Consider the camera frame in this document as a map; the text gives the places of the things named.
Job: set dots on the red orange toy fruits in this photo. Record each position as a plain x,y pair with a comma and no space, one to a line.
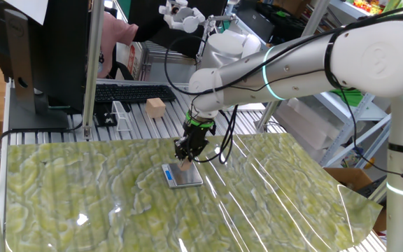
366,5

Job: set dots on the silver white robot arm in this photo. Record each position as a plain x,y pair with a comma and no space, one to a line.
292,70

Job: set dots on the green plastic bag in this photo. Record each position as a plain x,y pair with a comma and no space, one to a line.
348,98

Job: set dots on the person in pink sweater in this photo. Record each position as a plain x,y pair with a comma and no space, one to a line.
117,35

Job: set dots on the large wooden block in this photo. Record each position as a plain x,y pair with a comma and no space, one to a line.
156,108

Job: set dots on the green marble pattern mat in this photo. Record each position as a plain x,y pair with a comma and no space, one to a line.
82,210

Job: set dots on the yellow round ball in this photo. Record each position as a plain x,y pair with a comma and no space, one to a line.
370,163

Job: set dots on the grey metal shelf rack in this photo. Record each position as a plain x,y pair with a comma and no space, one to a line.
366,113

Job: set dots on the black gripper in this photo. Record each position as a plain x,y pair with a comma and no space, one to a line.
198,138

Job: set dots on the black electronic box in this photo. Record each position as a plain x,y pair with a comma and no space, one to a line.
373,189

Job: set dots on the grey metal cart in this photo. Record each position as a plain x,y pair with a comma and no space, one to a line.
166,66

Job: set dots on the white red printed box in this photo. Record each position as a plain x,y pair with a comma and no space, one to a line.
131,61

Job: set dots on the small black device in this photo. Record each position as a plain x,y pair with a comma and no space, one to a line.
103,117

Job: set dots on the white plastic sheet stack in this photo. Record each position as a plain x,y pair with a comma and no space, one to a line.
310,133

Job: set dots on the dark grey case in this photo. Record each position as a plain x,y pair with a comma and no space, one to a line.
254,21

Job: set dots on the silver digital pocket scale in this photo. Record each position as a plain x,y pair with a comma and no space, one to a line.
187,178

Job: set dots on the colourful plastic bag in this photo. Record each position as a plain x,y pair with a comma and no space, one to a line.
352,157

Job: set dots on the white red paper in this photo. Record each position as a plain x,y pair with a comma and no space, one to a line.
380,238

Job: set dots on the small wooden block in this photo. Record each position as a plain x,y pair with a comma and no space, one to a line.
186,165

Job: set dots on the green plastic bottle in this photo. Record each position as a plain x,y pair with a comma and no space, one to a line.
392,4

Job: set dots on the black computer keyboard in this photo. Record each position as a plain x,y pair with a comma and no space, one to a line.
131,92

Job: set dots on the black office chair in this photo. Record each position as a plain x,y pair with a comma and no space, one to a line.
126,71

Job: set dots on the white haptic controller device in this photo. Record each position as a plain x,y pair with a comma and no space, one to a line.
187,22

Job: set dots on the brown cardboard box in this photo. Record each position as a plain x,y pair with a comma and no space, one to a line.
348,176

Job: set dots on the black Dell monitor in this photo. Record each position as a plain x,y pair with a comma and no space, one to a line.
61,52

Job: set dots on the small white paper sheet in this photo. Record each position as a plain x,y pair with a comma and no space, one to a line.
26,8

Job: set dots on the clear acrylic stand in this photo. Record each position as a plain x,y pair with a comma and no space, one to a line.
121,117

